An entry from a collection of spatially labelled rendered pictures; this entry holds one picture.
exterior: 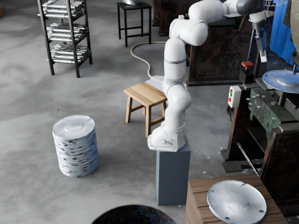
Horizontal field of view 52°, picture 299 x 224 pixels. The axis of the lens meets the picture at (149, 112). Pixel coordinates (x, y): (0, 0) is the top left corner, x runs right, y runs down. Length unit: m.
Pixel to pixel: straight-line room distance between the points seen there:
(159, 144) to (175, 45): 0.59
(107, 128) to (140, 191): 0.81
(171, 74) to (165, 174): 0.64
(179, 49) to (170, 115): 0.38
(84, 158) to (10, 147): 0.76
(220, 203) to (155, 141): 0.49
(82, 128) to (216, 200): 1.04
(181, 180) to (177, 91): 0.62
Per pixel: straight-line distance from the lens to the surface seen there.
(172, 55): 1.50
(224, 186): 1.73
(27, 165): 2.51
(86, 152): 2.20
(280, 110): 1.90
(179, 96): 1.54
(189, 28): 1.49
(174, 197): 2.03
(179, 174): 1.89
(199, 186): 1.72
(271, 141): 1.80
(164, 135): 1.73
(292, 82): 1.93
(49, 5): 3.61
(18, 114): 3.15
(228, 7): 1.82
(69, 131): 2.16
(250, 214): 1.64
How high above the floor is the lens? 1.57
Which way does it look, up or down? 32 degrees down
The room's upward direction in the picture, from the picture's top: straight up
